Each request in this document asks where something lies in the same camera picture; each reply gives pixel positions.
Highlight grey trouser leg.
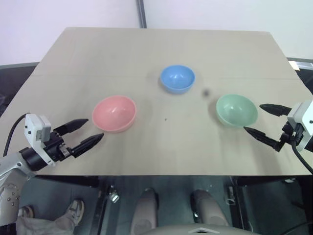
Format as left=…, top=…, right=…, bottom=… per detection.
left=15, top=212, right=75, bottom=235

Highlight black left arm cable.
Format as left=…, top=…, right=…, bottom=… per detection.
left=2, top=114, right=27, bottom=158

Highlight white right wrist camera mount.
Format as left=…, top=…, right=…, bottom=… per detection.
left=287, top=99, right=313, bottom=152

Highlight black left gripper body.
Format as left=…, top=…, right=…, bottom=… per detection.
left=44, top=130, right=77, bottom=163

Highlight grey robot torso edge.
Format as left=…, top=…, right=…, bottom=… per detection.
left=146, top=226, right=248, bottom=235

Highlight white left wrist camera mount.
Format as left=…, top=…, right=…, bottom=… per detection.
left=24, top=114, right=56, bottom=167

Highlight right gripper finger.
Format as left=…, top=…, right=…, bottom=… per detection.
left=243, top=126, right=286, bottom=153
left=259, top=103, right=293, bottom=118

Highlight red plastic bowl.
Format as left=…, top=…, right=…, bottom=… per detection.
left=92, top=95, right=137, bottom=134

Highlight green plastic bowl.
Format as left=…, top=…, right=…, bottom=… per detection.
left=215, top=94, right=258, bottom=128

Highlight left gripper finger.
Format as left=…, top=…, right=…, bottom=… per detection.
left=52, top=118, right=89, bottom=136
left=72, top=133, right=105, bottom=159

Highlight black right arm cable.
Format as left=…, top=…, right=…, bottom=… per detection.
left=291, top=143, right=313, bottom=175

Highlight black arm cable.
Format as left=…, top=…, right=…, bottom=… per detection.
left=2, top=114, right=27, bottom=158
left=291, top=143, right=313, bottom=175

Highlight dark furniture piece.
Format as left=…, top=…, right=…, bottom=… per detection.
left=0, top=62, right=39, bottom=118
left=285, top=57, right=313, bottom=96

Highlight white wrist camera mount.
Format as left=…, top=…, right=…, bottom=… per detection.
left=287, top=99, right=313, bottom=152
left=24, top=114, right=56, bottom=167

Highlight grey metal pole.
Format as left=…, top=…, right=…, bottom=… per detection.
left=135, top=0, right=148, bottom=28

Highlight blue plastic bowl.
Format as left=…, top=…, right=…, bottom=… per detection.
left=160, top=64, right=196, bottom=95

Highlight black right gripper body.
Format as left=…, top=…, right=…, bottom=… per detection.
left=280, top=121, right=304, bottom=146

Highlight dark rounded grey shape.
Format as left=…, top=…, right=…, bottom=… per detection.
left=130, top=188, right=160, bottom=235
left=190, top=188, right=229, bottom=229

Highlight grey white sneaker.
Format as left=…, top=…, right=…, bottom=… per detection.
left=65, top=199, right=85, bottom=229
left=18, top=205, right=35, bottom=219

